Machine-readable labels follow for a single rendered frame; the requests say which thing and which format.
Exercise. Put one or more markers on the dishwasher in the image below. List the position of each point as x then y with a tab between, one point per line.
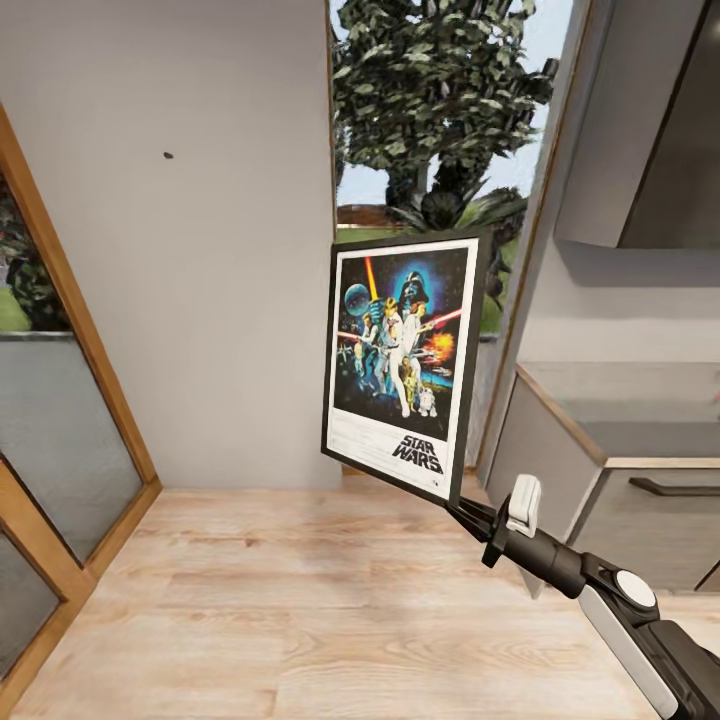
660	523

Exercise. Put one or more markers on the door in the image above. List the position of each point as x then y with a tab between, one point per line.
75	476

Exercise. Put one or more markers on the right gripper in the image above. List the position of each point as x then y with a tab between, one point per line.
537	555

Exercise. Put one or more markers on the fixed window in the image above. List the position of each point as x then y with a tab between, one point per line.
446	114

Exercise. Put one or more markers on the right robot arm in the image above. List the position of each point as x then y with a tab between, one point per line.
680	678

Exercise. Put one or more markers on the poster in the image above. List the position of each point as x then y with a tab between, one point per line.
404	316

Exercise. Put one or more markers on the cabinet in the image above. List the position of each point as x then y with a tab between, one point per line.
646	173

